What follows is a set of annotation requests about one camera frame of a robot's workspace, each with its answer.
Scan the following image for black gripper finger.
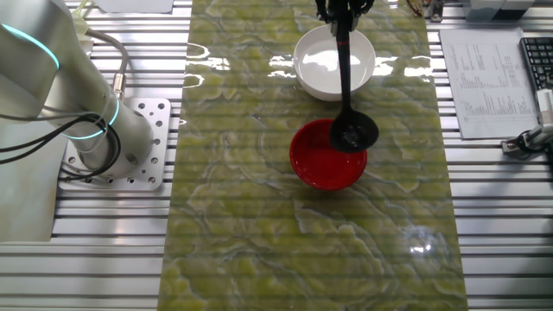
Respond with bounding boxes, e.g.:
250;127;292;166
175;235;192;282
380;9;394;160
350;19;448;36
315;0;340;36
350;0;376;32

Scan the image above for white ceramic bowl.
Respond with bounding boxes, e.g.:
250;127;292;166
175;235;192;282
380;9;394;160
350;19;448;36
293;23;377;103

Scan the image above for black ladle with red ring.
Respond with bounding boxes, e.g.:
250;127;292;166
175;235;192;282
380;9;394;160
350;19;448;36
329;0;380;154

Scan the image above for red bowl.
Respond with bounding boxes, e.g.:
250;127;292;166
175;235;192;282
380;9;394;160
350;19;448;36
289;118;369;192

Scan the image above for small metal clamp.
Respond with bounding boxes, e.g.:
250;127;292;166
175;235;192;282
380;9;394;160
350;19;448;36
425;0;446;23

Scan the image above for grey black box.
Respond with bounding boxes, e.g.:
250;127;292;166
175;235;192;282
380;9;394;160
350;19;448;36
461;0;537;22

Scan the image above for printed table paper sheet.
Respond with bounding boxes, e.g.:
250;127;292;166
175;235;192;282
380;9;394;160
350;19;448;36
439;27;541;140

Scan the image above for black keyboard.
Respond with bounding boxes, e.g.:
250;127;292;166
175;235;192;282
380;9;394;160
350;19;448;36
519;36;553;92

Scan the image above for blank white paper sheet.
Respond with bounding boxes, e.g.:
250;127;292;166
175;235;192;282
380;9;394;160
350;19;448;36
92;0;175;15

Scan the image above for green marble pattern mat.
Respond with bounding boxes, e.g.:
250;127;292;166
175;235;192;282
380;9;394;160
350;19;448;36
157;0;469;311

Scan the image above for yellow fly swatter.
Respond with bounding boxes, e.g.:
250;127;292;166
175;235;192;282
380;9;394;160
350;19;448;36
63;0;94;44

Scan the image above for red brown wires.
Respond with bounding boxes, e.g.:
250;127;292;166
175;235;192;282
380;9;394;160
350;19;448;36
405;0;427;18

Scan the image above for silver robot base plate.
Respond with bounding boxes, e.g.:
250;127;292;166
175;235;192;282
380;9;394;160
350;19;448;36
58;97;173;192

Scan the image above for silver camera clamp stand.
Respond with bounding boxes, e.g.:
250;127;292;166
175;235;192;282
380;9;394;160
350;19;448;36
500;124;553;162

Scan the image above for grey robot conduit cable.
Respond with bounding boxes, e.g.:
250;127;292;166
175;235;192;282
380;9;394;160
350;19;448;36
84;29;130;101

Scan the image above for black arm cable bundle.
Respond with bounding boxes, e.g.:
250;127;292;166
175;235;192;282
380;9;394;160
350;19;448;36
0;110;123;181

